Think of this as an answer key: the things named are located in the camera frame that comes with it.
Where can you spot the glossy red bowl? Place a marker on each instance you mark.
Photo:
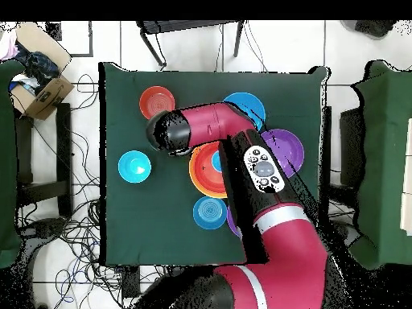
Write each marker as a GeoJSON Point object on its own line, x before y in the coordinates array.
{"type": "Point", "coordinates": [202, 170]}

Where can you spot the blue cup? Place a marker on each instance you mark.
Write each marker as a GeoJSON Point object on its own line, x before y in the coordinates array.
{"type": "Point", "coordinates": [216, 161]}

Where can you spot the large blue bowl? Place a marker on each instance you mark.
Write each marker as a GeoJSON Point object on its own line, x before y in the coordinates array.
{"type": "Point", "coordinates": [251, 103]}

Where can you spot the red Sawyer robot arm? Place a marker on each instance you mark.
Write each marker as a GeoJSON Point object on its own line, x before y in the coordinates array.
{"type": "Point", "coordinates": [289, 251]}

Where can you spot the large orange bowl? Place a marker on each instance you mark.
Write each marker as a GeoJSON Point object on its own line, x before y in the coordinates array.
{"type": "Point", "coordinates": [209, 195]}

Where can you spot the purple bowl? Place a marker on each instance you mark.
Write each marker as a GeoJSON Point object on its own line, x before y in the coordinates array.
{"type": "Point", "coordinates": [289, 148]}
{"type": "Point", "coordinates": [232, 222]}

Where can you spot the cyan ribbed bowl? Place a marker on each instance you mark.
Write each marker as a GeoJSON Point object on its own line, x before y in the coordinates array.
{"type": "Point", "coordinates": [134, 166]}

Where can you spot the dark green tablecloth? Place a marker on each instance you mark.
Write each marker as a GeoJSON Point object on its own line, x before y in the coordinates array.
{"type": "Point", "coordinates": [128, 80]}

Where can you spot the black power adapter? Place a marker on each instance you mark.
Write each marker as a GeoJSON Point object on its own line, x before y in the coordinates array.
{"type": "Point", "coordinates": [130, 281]}

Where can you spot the black bench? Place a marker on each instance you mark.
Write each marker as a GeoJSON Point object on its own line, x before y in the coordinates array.
{"type": "Point", "coordinates": [64, 145]}

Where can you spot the black metal chair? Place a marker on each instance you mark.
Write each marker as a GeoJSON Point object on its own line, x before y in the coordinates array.
{"type": "Point", "coordinates": [180, 25]}

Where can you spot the cardboard box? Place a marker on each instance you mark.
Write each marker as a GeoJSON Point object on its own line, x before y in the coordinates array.
{"type": "Point", "coordinates": [48, 96]}

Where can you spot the green cloth covered table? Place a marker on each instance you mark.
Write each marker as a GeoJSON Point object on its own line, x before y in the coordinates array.
{"type": "Point", "coordinates": [383, 161]}
{"type": "Point", "coordinates": [8, 161]}

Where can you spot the dark blue cloth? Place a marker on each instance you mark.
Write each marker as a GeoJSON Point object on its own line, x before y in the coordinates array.
{"type": "Point", "coordinates": [38, 66]}

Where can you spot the white box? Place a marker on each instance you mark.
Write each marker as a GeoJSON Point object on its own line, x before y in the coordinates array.
{"type": "Point", "coordinates": [408, 161]}

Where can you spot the black floor box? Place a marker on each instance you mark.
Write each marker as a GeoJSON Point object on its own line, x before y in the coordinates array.
{"type": "Point", "coordinates": [54, 30]}

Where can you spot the pale pink cloth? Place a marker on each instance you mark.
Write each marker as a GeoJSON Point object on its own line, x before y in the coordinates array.
{"type": "Point", "coordinates": [8, 46]}

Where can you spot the dark grey pedestal foot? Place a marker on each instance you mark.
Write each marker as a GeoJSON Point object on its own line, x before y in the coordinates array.
{"type": "Point", "coordinates": [45, 228]}

